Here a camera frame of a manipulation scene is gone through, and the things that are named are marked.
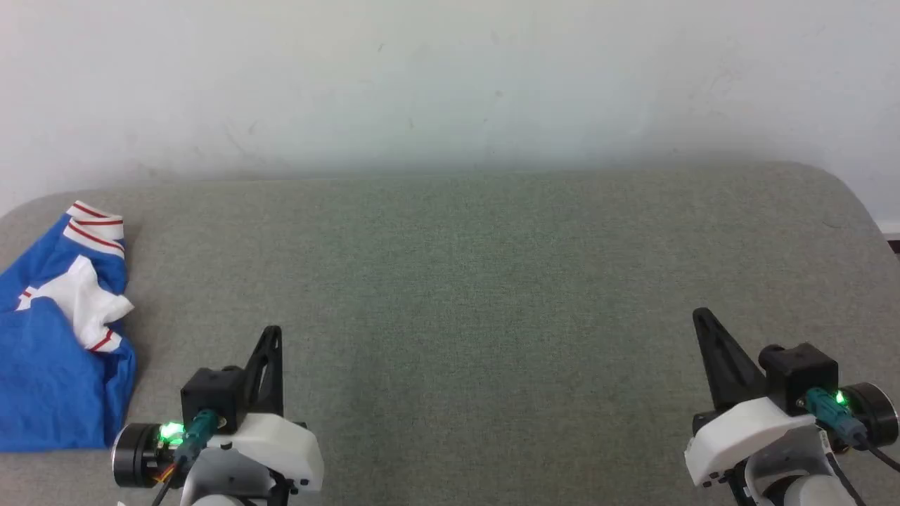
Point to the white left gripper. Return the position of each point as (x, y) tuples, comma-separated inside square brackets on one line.
[(281, 443)]

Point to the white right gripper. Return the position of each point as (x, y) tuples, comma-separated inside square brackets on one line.
[(738, 436)]

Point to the blue shirt white red trim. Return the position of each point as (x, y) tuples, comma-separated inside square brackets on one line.
[(49, 379)]

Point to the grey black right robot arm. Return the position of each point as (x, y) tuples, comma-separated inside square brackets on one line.
[(875, 414)]

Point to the grey fabric sofa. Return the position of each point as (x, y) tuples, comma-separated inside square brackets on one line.
[(478, 295)]

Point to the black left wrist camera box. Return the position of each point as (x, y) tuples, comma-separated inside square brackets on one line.
[(211, 393)]

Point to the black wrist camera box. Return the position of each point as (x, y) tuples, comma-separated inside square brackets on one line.
[(211, 393), (798, 372)]

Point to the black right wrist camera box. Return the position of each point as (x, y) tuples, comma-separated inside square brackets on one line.
[(798, 372)]

